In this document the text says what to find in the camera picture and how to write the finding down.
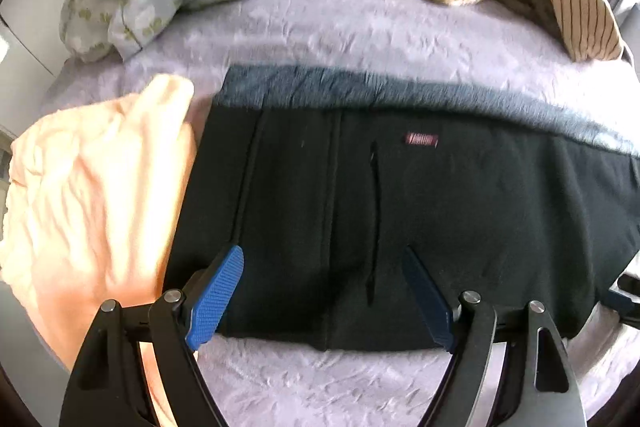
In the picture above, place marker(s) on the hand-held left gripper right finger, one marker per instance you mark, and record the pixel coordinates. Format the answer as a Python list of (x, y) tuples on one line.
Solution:
[(434, 302)]

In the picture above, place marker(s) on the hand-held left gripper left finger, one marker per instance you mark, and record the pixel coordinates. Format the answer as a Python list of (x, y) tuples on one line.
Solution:
[(215, 294)]

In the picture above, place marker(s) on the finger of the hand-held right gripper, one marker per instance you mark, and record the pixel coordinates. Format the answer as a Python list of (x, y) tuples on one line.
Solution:
[(622, 299)]

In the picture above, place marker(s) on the black pants with patterned lining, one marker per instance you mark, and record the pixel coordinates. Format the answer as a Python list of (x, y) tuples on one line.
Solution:
[(450, 232)]

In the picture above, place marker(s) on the orange cloth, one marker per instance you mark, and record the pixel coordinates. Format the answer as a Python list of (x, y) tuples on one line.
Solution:
[(90, 207)]

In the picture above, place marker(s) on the purple embossed blanket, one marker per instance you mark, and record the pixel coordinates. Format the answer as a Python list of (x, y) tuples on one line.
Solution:
[(325, 37)]

